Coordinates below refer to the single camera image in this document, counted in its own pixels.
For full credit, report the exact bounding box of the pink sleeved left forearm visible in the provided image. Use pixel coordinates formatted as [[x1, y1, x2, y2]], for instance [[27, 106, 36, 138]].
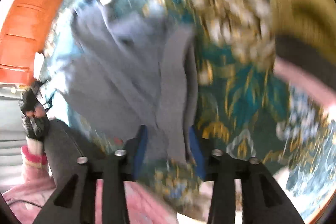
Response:
[[3, 138, 56, 223]]

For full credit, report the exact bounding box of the blue floral bed blanket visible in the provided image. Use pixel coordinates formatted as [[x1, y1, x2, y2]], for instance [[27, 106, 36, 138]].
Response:
[[44, 0, 335, 223]]

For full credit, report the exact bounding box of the orange wooden headboard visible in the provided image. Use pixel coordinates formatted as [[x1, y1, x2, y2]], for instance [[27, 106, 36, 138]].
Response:
[[1, 0, 63, 85]]

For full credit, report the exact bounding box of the pink fleece garment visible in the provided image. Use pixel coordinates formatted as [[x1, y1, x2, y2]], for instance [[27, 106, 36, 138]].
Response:
[[273, 57, 335, 114]]

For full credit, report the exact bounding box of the grey fleece sweatshirt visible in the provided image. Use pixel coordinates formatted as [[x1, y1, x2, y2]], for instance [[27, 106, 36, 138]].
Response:
[[56, 0, 198, 164]]

